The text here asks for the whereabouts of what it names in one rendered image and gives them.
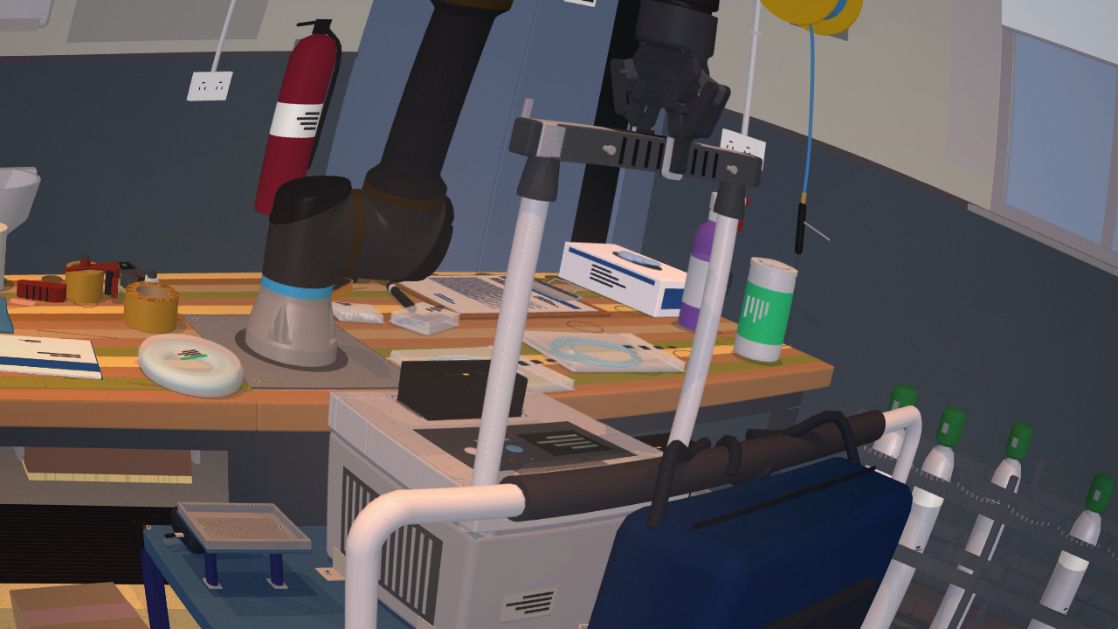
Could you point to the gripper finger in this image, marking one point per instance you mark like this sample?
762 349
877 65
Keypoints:
703 96
636 87

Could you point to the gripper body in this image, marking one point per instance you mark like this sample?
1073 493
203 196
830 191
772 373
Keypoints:
677 31

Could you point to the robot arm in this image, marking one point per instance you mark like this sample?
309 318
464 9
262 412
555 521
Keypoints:
410 131

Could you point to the black battery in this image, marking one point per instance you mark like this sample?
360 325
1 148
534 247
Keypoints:
458 391

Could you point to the grey concentrator body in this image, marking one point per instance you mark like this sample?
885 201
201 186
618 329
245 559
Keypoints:
489 559

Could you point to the grey tray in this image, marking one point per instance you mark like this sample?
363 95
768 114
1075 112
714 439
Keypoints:
244 524

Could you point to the purple spray bottle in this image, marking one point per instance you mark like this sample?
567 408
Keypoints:
696 271

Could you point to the white and blue box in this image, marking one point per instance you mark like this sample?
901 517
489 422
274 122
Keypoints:
620 275

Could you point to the green and white canister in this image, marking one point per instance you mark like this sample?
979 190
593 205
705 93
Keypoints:
765 310

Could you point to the clipboard with paper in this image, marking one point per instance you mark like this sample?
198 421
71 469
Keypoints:
489 293

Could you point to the clear bag with blue tubing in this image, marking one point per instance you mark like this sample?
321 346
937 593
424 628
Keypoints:
603 352

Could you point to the black marker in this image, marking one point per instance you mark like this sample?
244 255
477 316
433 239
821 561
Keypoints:
401 295

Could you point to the clear small packet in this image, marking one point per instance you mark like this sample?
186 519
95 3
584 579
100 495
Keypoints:
424 321

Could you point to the red fire extinguisher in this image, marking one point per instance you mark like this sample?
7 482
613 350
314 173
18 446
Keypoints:
293 122

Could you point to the white packet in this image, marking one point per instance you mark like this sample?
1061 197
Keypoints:
358 312

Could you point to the window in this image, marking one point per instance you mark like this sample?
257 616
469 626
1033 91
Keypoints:
1061 131

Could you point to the white cylinder with green cap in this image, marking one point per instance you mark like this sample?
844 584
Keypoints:
996 524
1073 559
902 397
933 489

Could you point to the dark blue bag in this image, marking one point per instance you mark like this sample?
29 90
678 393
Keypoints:
769 546

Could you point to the white round disc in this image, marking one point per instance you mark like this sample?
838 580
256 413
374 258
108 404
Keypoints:
188 371

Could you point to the large yellow tape roll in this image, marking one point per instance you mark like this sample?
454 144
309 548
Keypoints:
151 310

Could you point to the dark cylinder rack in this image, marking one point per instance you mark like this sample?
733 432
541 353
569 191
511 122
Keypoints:
1004 559

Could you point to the small yellow tape roll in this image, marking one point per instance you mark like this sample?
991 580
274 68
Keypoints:
85 286

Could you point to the wooden workbench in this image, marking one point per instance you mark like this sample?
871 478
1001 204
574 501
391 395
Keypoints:
131 409

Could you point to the red hand tool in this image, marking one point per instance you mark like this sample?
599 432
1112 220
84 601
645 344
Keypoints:
44 288

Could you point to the blue low table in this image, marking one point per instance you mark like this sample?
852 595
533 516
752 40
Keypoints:
253 590

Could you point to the white and blue booklet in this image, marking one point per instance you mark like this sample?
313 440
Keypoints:
44 356

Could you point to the brown cardboard box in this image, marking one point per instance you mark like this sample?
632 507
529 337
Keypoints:
74 607

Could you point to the white wall socket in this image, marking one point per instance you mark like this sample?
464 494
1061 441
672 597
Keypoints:
210 86
744 144

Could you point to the white tube cart frame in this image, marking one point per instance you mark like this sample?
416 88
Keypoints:
419 503

